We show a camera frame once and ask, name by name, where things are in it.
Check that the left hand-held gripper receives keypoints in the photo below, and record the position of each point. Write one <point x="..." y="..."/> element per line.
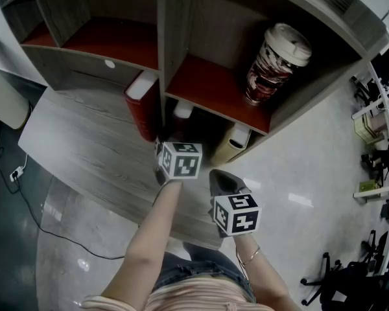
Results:
<point x="181" y="162"/>

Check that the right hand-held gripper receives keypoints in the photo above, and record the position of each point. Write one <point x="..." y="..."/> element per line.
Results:
<point x="240" y="215"/>

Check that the dark red gold-print book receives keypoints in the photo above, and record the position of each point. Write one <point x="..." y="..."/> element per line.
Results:
<point x="182" y="109"/>

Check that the grey wooden shelf desk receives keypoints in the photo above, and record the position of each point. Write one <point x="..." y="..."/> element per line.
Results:
<point x="178" y="28"/>

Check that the person's left forearm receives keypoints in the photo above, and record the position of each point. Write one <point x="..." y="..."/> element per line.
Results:
<point x="149" y="238"/>

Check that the person's right forearm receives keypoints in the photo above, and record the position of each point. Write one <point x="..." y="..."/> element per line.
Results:
<point x="266" y="277"/>

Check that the cream hardcover book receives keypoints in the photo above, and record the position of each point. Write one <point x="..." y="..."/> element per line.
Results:
<point x="227" y="147"/>

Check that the bright red hardcover book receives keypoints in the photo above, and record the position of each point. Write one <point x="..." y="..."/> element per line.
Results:
<point x="146" y="115"/>

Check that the person's blue jeans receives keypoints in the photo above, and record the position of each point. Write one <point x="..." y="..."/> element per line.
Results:
<point x="207" y="264"/>

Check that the person's pink striped shirt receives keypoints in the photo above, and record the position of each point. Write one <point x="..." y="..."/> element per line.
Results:
<point x="197" y="298"/>

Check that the patterned paper cup white lid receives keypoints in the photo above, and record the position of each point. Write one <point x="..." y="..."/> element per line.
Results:
<point x="272" y="73"/>

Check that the green storage crate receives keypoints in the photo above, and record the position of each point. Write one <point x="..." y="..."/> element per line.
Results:
<point x="369" y="185"/>
<point x="369" y="126"/>

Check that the large black office chair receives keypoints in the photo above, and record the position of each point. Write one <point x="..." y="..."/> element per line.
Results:
<point x="353" y="283"/>

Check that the white power strip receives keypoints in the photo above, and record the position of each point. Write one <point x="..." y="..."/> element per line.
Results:
<point x="17" y="173"/>

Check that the white trash bin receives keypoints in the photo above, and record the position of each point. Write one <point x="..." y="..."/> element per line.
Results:
<point x="3" y="92"/>

